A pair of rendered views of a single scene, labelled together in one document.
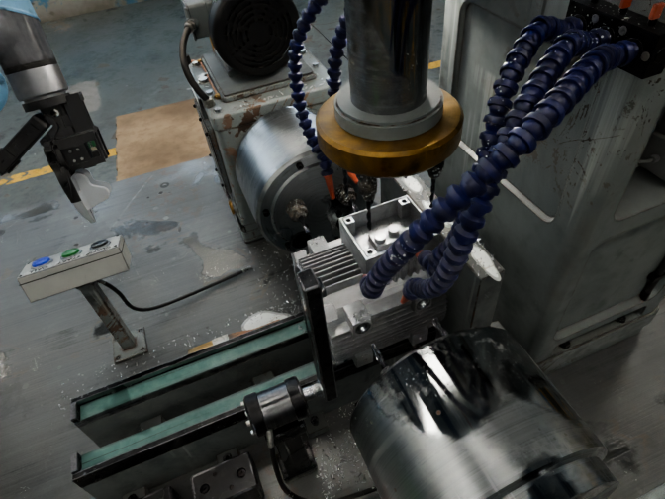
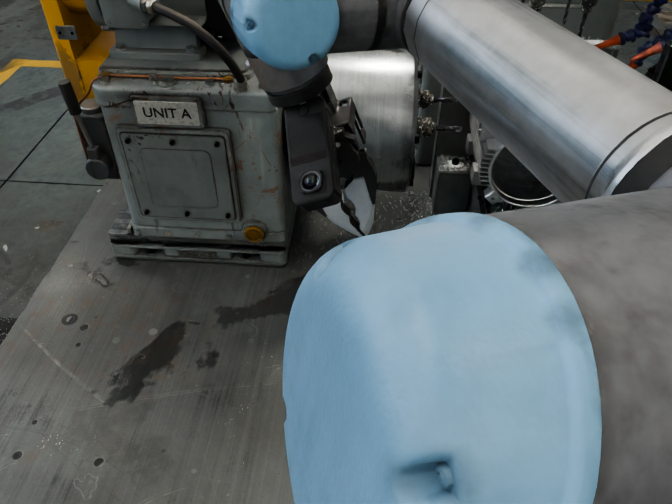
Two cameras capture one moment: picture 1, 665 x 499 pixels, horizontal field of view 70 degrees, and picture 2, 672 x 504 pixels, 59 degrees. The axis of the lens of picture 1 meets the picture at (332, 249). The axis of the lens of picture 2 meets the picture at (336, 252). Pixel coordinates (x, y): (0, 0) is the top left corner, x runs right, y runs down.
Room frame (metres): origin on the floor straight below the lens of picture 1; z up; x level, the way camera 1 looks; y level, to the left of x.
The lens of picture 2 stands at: (0.48, 0.95, 1.58)
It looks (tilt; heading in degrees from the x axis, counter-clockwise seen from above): 42 degrees down; 292
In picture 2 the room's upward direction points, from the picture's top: straight up
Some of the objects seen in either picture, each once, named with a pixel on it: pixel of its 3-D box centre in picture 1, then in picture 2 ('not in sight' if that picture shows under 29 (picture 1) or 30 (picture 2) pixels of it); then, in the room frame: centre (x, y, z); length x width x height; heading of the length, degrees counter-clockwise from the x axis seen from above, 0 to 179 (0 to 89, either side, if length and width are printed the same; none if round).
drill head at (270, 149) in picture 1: (295, 166); (331, 119); (0.84, 0.06, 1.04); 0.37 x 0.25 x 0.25; 18
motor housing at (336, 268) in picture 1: (366, 289); (527, 139); (0.51, -0.05, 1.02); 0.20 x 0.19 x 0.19; 108
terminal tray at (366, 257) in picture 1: (388, 242); not in sight; (0.52, -0.09, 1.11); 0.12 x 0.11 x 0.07; 108
